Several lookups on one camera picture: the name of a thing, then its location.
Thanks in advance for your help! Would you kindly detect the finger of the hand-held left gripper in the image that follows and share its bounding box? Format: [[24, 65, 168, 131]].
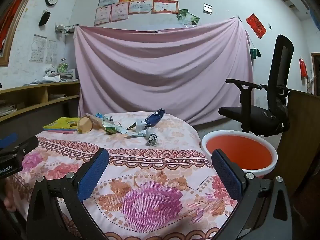
[[0, 136, 39, 159], [0, 133, 19, 149]]

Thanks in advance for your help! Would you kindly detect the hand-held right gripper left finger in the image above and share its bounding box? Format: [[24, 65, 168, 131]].
[[26, 148, 110, 240]]

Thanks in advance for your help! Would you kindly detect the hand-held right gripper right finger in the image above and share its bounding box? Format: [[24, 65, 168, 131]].
[[211, 149, 294, 240]]

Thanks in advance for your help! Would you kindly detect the orange plastic basin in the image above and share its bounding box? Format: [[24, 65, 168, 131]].
[[201, 129, 278, 179]]

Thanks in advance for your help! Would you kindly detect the green white crushed carton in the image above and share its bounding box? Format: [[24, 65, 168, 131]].
[[102, 116, 118, 134]]

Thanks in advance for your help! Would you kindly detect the brown paper cup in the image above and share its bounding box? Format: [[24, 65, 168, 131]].
[[77, 114, 104, 134]]

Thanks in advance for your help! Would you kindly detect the blue snack wrapper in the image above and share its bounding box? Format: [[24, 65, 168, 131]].
[[144, 108, 166, 128]]

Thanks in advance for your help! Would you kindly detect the pink book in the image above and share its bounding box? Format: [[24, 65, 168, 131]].
[[44, 129, 79, 135]]

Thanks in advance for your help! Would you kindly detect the yellow book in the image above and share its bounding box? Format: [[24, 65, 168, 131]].
[[43, 116, 82, 131]]

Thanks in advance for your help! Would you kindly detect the wooden shelf unit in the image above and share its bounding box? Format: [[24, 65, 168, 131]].
[[0, 80, 81, 123]]

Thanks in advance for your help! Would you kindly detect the floral printed blanket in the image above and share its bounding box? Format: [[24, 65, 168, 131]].
[[10, 111, 240, 240]]

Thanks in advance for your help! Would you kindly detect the black office chair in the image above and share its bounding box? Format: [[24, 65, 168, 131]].
[[219, 34, 294, 138]]

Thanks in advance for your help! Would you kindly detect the crumpled grey wrapper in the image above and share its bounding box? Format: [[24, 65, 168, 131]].
[[146, 127, 160, 147]]

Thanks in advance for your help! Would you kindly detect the white plastic bag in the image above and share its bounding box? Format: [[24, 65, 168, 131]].
[[43, 64, 61, 82]]

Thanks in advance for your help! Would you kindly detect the wooden cabinet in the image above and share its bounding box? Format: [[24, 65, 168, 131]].
[[280, 89, 320, 198]]

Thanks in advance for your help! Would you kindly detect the white cardboard box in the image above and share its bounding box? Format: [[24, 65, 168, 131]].
[[60, 68, 79, 82]]

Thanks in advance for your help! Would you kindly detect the glass jar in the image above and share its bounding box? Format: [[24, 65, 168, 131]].
[[57, 58, 69, 72]]

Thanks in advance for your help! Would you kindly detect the pink hanging cloth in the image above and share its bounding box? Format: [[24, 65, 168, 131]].
[[74, 17, 254, 127]]

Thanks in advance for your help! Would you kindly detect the red curtain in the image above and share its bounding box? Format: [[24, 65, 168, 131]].
[[0, 0, 24, 53]]

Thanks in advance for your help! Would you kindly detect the black hanging cap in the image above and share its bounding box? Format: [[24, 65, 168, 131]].
[[38, 10, 51, 27]]

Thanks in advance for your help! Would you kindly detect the red hanging charm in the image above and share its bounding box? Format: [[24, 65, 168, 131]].
[[299, 58, 308, 78]]

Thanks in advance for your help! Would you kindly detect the red paper square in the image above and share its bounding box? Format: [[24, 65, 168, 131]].
[[245, 13, 267, 40]]

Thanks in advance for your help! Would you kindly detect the green photo print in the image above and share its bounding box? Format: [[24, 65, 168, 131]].
[[176, 9, 189, 22], [184, 12, 200, 27]]

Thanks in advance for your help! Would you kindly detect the paper wall chart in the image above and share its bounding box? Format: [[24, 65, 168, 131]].
[[45, 40, 57, 64], [29, 34, 47, 63]]

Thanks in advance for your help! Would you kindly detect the wooden window frame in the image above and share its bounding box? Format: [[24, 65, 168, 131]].
[[0, 0, 42, 67]]

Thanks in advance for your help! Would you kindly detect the wire wall rack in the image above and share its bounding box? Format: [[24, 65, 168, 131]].
[[55, 24, 75, 35]]

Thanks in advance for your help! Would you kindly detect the wooden door frame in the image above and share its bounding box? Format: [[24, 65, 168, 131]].
[[311, 52, 320, 95]]

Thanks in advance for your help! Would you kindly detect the group of wall certificates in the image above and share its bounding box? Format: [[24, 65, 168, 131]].
[[94, 0, 194, 26]]

